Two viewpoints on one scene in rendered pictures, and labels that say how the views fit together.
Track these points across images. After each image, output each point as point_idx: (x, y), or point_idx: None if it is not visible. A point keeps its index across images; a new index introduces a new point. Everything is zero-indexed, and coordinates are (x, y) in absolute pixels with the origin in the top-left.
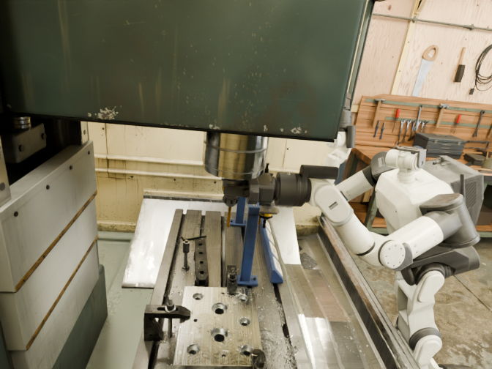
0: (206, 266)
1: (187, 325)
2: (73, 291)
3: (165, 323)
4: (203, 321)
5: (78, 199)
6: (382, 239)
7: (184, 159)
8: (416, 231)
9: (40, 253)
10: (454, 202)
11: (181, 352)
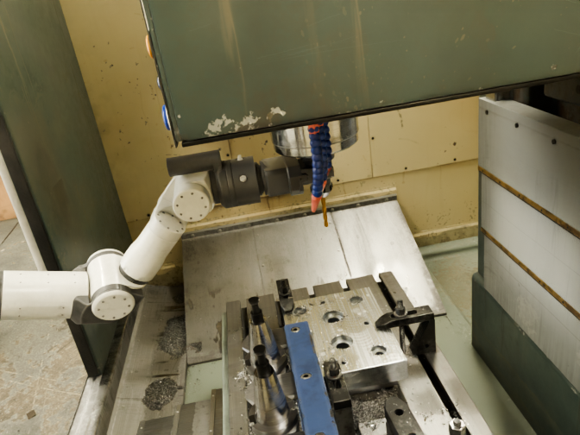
0: (396, 426)
1: (373, 316)
2: (538, 302)
3: (419, 365)
4: (356, 324)
5: (561, 202)
6: (110, 259)
7: None
8: (45, 271)
9: (499, 176)
10: None
11: (366, 295)
